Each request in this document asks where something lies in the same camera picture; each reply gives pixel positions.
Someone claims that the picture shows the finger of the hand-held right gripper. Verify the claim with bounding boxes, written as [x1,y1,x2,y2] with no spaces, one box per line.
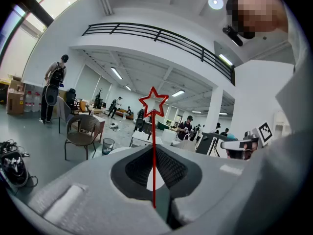
[220,139,242,150]

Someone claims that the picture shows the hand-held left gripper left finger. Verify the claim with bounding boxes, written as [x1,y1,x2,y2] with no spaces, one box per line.
[28,144,172,235]

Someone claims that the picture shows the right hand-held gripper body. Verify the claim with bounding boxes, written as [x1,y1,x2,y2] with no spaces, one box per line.
[241,120,274,153]

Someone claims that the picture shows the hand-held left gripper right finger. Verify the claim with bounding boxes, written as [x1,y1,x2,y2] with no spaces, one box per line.
[155,144,246,234]

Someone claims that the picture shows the red straw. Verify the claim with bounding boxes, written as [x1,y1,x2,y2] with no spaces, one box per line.
[138,86,170,209]

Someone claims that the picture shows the person's right hand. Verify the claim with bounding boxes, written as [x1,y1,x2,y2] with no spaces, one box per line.
[226,142,259,161]

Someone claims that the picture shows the white and black shell chair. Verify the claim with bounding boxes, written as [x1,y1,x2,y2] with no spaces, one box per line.
[195,132,230,157]

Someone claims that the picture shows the person's white shirt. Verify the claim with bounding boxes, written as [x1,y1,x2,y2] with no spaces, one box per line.
[232,0,313,235]

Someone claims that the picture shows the black mesh wastebasket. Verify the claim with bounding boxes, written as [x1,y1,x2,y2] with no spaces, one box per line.
[102,138,115,155]

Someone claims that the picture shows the red-brown side table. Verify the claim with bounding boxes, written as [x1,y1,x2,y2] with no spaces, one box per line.
[90,113,106,143]

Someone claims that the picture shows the brown wicker chair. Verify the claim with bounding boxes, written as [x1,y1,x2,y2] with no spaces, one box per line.
[64,114,101,161]

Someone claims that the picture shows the black open equipment bag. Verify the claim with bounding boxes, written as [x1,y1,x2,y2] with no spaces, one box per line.
[0,140,39,188]

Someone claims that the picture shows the white rectangular table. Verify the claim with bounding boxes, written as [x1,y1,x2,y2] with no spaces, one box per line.
[129,130,164,148]

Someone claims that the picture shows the grey fabric chair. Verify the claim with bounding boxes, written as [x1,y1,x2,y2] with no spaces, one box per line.
[57,95,75,134]

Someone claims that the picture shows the orange sofa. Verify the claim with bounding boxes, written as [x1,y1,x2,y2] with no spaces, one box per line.
[115,108,134,120]

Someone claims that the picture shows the bare potted tree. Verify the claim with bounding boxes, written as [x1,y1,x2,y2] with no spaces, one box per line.
[94,88,105,110]

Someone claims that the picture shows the black office chair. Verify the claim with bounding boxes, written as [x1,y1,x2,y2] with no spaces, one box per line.
[65,88,77,111]

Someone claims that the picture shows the large clear water bottle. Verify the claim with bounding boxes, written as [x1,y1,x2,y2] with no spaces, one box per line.
[23,91,33,113]
[31,92,41,112]

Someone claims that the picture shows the cardboard box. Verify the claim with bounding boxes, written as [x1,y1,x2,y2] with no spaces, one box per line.
[6,79,25,115]

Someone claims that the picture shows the person's head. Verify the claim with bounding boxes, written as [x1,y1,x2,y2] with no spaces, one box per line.
[225,0,289,40]

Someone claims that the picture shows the black balcony railing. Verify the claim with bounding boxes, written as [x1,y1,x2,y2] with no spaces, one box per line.
[82,22,236,87]

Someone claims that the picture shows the ceiling tube lights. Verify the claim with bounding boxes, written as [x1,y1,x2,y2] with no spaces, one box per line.
[110,53,234,116]

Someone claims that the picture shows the round ceiling light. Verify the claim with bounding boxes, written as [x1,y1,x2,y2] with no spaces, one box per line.
[208,0,224,10]

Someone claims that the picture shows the black head-worn camera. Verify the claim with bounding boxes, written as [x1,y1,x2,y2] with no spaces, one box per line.
[222,25,244,47]

